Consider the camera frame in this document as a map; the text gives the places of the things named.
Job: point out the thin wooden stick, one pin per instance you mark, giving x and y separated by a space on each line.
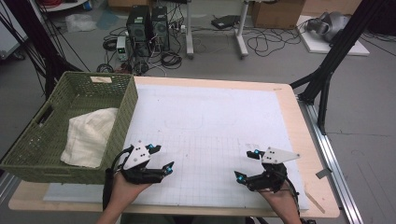
314 201

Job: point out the person's dark clothing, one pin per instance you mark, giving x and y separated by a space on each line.
155 219

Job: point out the white power supply unit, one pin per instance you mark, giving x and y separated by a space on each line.
121 48

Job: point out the grey headset device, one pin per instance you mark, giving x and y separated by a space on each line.
330 25

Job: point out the black flat device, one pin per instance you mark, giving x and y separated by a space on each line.
224 21

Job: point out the clear plastic bag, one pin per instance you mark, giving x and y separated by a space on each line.
80 22

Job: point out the teal floor sheet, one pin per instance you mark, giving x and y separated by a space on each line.
107 20

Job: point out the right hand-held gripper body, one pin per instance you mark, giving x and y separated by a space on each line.
274 177

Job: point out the grey tape piece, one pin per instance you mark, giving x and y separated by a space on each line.
323 173

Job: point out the slim black computer tower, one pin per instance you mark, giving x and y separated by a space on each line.
160 29

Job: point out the white floor board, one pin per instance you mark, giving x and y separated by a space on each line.
317 46

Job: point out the white metal stand leg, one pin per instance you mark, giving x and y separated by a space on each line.
189 31
241 34

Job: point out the person's right hand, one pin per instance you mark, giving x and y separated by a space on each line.
283 202

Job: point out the aluminium rail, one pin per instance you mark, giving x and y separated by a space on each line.
333 161

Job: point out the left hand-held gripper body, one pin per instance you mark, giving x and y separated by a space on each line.
137 157

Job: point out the brown cardboard box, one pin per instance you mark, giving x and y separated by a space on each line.
277 14

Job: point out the white grid mat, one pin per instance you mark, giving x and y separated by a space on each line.
202 109

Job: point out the person's left hand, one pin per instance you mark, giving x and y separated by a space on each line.
123 193

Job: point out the large black computer tower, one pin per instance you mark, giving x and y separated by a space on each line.
138 31

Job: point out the green woven basket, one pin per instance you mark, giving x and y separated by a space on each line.
93 90

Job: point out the cream printed cloth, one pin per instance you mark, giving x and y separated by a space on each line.
88 137

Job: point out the black metal frame stand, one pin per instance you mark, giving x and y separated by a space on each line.
37 37
336 49

